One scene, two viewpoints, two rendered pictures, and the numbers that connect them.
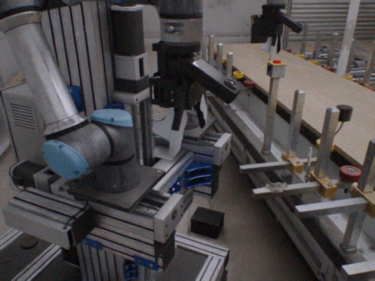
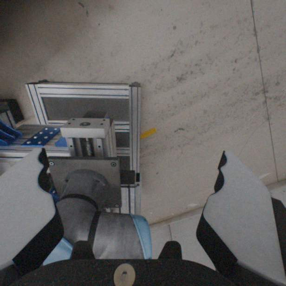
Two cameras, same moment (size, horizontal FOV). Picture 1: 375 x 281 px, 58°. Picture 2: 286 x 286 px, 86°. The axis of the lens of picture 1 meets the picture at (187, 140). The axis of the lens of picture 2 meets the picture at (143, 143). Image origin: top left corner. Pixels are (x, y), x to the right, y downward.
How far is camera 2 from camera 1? 0.63 m
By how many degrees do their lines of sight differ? 56
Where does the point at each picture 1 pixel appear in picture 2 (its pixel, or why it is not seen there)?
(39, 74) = not seen: outside the picture
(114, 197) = (111, 176)
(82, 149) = (132, 241)
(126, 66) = not seen: outside the picture
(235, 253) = (17, 81)
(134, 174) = (82, 179)
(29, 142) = not seen: hidden behind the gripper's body
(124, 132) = (67, 230)
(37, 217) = (137, 203)
